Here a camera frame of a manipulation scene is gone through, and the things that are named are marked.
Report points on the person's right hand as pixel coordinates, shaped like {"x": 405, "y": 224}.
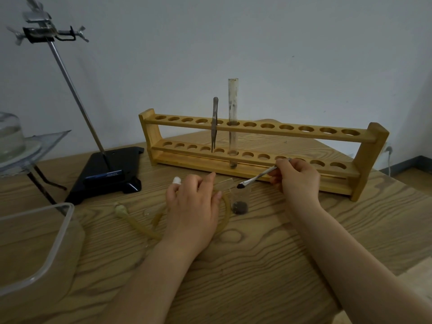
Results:
{"x": 300, "y": 180}

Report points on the person's left hand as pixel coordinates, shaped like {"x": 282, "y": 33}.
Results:
{"x": 190, "y": 215}

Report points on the person's left thumb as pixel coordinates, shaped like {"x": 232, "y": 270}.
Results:
{"x": 217, "y": 200}

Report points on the person's right fingers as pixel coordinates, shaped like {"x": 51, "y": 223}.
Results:
{"x": 287, "y": 173}

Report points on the metal lab spatula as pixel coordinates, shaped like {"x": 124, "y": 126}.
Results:
{"x": 258, "y": 177}

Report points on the person's right forearm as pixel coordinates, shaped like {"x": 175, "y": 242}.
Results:
{"x": 344, "y": 263}

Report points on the person's left forearm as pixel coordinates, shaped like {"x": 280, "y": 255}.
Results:
{"x": 158, "y": 283}

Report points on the bent glass tube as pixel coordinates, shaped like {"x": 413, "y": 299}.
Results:
{"x": 224, "y": 184}

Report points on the small glass beaker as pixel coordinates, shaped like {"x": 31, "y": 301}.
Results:
{"x": 240, "y": 202}

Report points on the dark powder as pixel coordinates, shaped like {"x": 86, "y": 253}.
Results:
{"x": 240, "y": 208}

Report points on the white finger wrap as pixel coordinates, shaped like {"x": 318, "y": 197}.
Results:
{"x": 177, "y": 180}

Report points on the wooden test tube rack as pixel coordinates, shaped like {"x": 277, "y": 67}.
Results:
{"x": 270, "y": 129}

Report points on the metal tweezers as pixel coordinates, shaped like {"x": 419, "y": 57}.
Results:
{"x": 214, "y": 121}

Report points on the glass test tube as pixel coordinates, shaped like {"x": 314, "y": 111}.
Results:
{"x": 233, "y": 111}

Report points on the yellowish rubber tube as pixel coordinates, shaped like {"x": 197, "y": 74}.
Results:
{"x": 135, "y": 219}

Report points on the black retort stand with rod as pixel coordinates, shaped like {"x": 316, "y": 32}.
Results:
{"x": 101, "y": 175}

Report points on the black metal tripod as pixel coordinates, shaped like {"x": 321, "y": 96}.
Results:
{"x": 44, "y": 185}

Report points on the clear plastic container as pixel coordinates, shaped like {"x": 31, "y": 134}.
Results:
{"x": 37, "y": 253}

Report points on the clear glass dome jar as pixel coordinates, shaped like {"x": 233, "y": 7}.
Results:
{"x": 10, "y": 138}

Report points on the metal stand clamp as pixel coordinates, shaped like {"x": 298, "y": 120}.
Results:
{"x": 40, "y": 32}

